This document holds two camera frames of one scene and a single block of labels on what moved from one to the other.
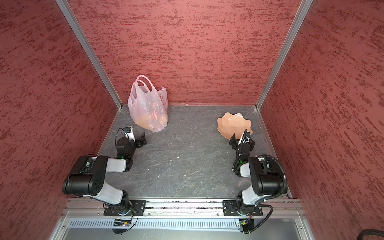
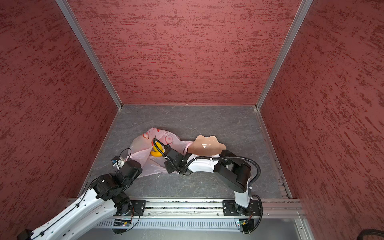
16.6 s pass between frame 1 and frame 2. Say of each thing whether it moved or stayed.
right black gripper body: moved
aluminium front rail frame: stayed
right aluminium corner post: stayed
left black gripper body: moved
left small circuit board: stayed
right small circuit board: stayed
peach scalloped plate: moved
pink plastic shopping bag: moved
